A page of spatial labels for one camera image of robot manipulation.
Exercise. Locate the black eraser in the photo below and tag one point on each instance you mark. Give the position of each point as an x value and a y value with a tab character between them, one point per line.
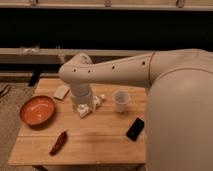
135	129

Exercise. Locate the clear plastic cup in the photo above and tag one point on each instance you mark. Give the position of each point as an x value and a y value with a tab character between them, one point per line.
121	99

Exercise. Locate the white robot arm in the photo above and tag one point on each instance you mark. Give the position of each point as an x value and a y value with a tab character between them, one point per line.
179	108

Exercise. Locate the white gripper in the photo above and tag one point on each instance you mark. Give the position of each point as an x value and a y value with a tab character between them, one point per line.
81	94

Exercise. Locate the white plastic bottle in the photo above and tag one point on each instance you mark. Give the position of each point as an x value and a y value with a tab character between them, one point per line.
85	109

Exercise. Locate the orange bowl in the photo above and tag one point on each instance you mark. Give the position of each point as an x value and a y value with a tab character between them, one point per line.
37	110

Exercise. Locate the red chili pepper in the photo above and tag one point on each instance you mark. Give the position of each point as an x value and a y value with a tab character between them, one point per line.
59	143

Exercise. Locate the beige sponge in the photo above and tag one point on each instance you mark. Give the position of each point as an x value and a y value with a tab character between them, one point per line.
61	92

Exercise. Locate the grey rail beam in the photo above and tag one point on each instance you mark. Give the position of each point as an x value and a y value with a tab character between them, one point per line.
56	56

